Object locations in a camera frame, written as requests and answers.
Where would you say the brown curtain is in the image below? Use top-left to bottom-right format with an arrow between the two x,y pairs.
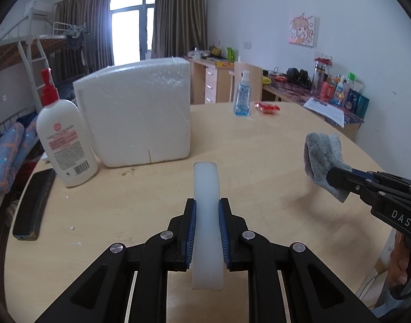
151,0 -> 207,58
54,0 -> 114,79

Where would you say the left brown curtain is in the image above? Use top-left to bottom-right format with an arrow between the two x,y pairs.
54,0 -> 114,79

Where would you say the light wood desk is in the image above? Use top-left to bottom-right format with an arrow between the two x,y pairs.
184,56 -> 234,104

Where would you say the blue spray bottle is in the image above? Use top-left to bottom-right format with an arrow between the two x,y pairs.
233,70 -> 252,117

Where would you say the red snack packet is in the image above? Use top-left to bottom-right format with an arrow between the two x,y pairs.
255,102 -> 280,115

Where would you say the grey sock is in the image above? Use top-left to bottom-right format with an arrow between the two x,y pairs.
303,133 -> 352,203

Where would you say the metal bunk bed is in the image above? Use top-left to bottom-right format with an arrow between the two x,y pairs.
0,15 -> 78,136

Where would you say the right brown curtain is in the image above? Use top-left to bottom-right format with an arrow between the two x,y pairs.
151,0 -> 207,58

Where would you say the wooden smiley chair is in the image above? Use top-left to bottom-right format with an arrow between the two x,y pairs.
229,61 -> 264,104

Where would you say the right hand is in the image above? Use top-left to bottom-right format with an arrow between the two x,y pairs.
387,231 -> 410,287

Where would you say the white air conditioner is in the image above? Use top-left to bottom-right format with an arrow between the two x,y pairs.
24,0 -> 54,20

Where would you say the white styrofoam box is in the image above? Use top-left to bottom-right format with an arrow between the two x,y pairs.
73,58 -> 191,168

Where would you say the pink cartoon poster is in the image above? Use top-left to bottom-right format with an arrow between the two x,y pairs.
288,13 -> 316,47

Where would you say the black smartphone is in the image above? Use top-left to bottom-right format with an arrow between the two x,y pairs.
13,169 -> 56,241

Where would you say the printed white paper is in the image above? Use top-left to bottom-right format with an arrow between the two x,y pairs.
303,97 -> 345,128

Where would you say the white lotion bottle red pump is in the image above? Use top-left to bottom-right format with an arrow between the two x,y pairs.
37,68 -> 98,187

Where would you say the blue plaid quilt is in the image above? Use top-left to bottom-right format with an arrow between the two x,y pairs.
0,114 -> 38,194

